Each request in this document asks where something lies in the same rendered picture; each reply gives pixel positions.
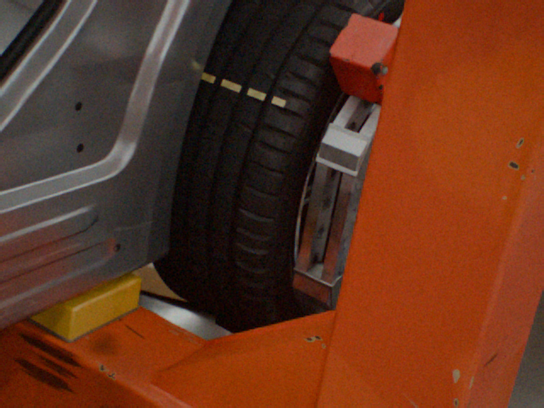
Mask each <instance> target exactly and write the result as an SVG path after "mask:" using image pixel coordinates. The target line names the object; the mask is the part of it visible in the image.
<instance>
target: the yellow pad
mask: <svg viewBox="0 0 544 408"><path fill-rule="evenodd" d="M141 281H142V280H141V279H140V278H139V277H137V275H135V274H133V273H128V274H126V275H125V276H123V277H121V278H118V279H116V280H113V281H111V282H108V283H106V284H104V285H103V286H101V287H98V288H96V289H93V290H92V291H89V292H85V293H83V295H81V296H79V297H75V298H73V299H71V300H69V301H66V302H65V303H62V304H61V305H58V306H56V307H53V308H51V309H47V311H45V312H43V313H41V314H37V315H35V316H33V317H31V318H30V319H28V320H27V321H29V322H31V323H32V324H33V325H36V326H39V327H40V328H42V329H44V331H45V330H46V332H48V333H50V334H53V335H54V336H56V337H58V338H59V339H62V340H64V341H66V342H67V343H73V342H75V341H76V340H79V339H81V338H83V337H84V336H87V335H88V334H90V333H92V332H96V331H97V330H99V329H100V328H101V327H103V326H107V325H109V324H110V323H114V322H116V321H117V320H119V319H121V318H123V317H125V316H127V315H130V314H131V313H134V311H136V310H138V309H139V305H138V303H139V289H140V282H141Z"/></svg>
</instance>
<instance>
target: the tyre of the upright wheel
mask: <svg viewBox="0 0 544 408"><path fill-rule="evenodd" d="M404 6H405V0H232V2H231V4H230V6H229V9H228V11H227V14H226V16H225V18H224V22H223V24H221V26H220V28H219V31H218V35H217V37H216V39H215V42H214V44H213V46H212V51H211V53H210V55H209V59H208V62H207V63H206V64H207V65H205V68H204V71H203V74H202V77H201V81H200V84H199V87H198V90H197V94H196V97H195V102H194V104H193V108H192V112H191V114H190V117H189V121H188V125H187V128H186V132H185V136H184V142H183V147H182V151H181V156H180V160H179V165H178V174H177V179H176V185H175V191H174V192H173V193H174V197H173V205H172V215H171V229H170V249H169V254H168V257H167V258H162V259H159V260H157V261H155V262H154V263H153V265H154V267H155V269H156V272H157V274H158V275H159V276H160V277H161V280H162V281H163V283H165V284H166V285H167V286H168V287H169V288H170V289H171V290H172V291H173V293H174V294H176V295H177V296H179V297H181V298H182V299H184V300H186V301H188V302H189V303H193V304H194V305H195V306H196V307H198V308H200V309H203V310H206V311H207V312H209V313H211V314H213V315H216V316H218V317H220V318H222V320H225V321H226V322H228V323H230V324H232V325H234V326H237V327H239V328H241V329H242V330H245V331H247V330H251V329H254V328H259V327H263V326H269V325H273V324H277V323H281V322H286V321H289V320H292V319H296V318H301V317H304V316H308V315H310V313H309V312H308V310H307V309H306V307H305V305H304V304H303V302H302V300H301V299H300V297H296V296H295V290H294V289H293V287H292V285H293V275H292V230H293V222H294V217H295V211H296V206H297V202H298V194H299V191H300V190H301V187H302V182H303V177H304V174H305V171H306V167H307V165H308V162H309V158H310V154H311V151H312V149H313V147H315V143H316V140H317V138H318V135H319V133H320V130H321V127H322V125H323V122H324V120H325V119H326V115H328V113H329V111H330V109H331V107H332V105H333V102H334V100H335V98H336V97H337V94H338V93H340V90H341V87H340V85H338V82H337V78H336V76H335V73H334V71H333V69H332V64H331V62H330V60H329V58H328V51H329V50H330V48H331V47H332V44H333V43H334V42H335V40H337V38H338V35H339V34H340V32H341V31H342V29H343V28H344V27H345V24H346V22H348V21H349V19H350V17H351V15H352V14H359V15H362V16H365V17H367V19H372V20H376V21H379V22H382V23H385V24H388V25H392V24H393V23H394V22H395V21H396V20H397V19H398V18H399V17H400V16H401V14H402V12H403V11H404Z"/></svg>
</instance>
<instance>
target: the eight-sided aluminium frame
mask: <svg viewBox="0 0 544 408"><path fill-rule="evenodd" d="M373 105H374V103H372V102H370V101H367V100H363V99H360V98H357V97H354V96H351V95H350V96H349V98H348V100H347V102H346V103H345V106H344V107H343V109H342V110H340V112H339V113H338V115H337V118H336V120H335V121H334V123H330V125H329V128H328V130H326V134H325V137H324V138H323V139H322V141H321V146H320V150H319V152H318V155H317V157H316V160H315V161H316V162H317V167H316V172H315V176H314V180H313V185H312V190H311V194H310V199H309V207H308V211H307V217H306V221H305V225H304V231H303V239H302V244H301V248H299V253H298V258H297V265H296V266H295V267H294V268H293V275H294V280H293V285H292V287H293V289H294V290H295V296H296V297H298V298H300V299H301V300H302V302H303V304H304V305H305V307H306V309H307V310H308V312H309V313H310V315H315V314H319V313H323V312H327V311H331V310H334V309H336V306H337V299H338V295H339V290H340V286H342V282H343V274H344V270H345V265H346V262H347V257H348V253H349V246H350V242H351V237H352V233H353V229H354V221H355V217H357V213H358V209H359V204H360V197H361V193H362V189H363V185H364V180H365V176H366V169H367V164H368V161H369V160H370V155H371V148H372V145H373V139H374V136H375V132H376V127H377V120H378V115H379V113H380V111H381V107H382V106H381V105H376V107H375V109H374V110H373V112H372V113H371V115H370V116H369V119H368V121H366V122H365V125H364V126H363V128H362V129H361V131H360V133H357V132H358V129H359V128H360V126H361V124H362V122H363V121H364V120H365V118H366V115H368V114H369V112H370V110H371V108H372V107H373ZM340 172H341V173H343V176H342V179H341V184H340V189H339V193H338V197H337V205H336V209H335V214H334V219H333V222H332V227H331V234H330V239H329V244H327V249H326V256H325V261H324V263H323V262H321V261H322V257H323V252H324V248H325V244H326V236H327V231H328V226H330V222H331V218H332V209H333V206H334V201H335V196H336V192H337V185H338V180H339V176H340Z"/></svg>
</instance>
